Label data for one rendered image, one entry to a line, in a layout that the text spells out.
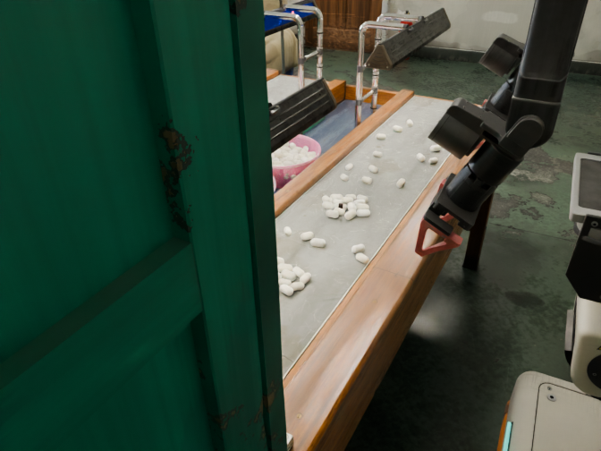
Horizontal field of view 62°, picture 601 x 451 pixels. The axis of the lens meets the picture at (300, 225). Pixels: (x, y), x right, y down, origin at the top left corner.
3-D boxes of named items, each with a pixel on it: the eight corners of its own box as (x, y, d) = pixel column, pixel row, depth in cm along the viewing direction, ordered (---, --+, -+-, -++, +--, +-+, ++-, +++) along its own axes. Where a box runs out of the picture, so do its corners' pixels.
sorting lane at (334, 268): (484, 111, 205) (485, 106, 204) (201, 498, 75) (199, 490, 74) (413, 100, 218) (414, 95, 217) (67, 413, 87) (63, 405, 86)
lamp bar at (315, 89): (337, 108, 121) (337, 79, 117) (155, 238, 76) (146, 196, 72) (308, 103, 124) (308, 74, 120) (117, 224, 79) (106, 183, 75)
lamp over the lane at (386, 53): (450, 28, 191) (453, 8, 187) (390, 71, 146) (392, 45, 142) (429, 26, 194) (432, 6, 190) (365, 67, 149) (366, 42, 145)
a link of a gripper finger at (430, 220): (396, 249, 79) (429, 208, 72) (409, 225, 84) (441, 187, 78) (432, 274, 78) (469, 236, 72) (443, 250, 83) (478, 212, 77)
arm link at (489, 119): (550, 128, 62) (554, 106, 68) (472, 77, 63) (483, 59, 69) (487, 194, 70) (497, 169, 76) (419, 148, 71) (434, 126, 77)
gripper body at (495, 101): (479, 113, 107) (502, 84, 102) (486, 98, 114) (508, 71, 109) (504, 131, 106) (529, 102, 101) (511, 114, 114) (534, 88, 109)
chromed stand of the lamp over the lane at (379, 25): (415, 136, 197) (429, 14, 172) (397, 155, 182) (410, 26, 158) (370, 127, 205) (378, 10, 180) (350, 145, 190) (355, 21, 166)
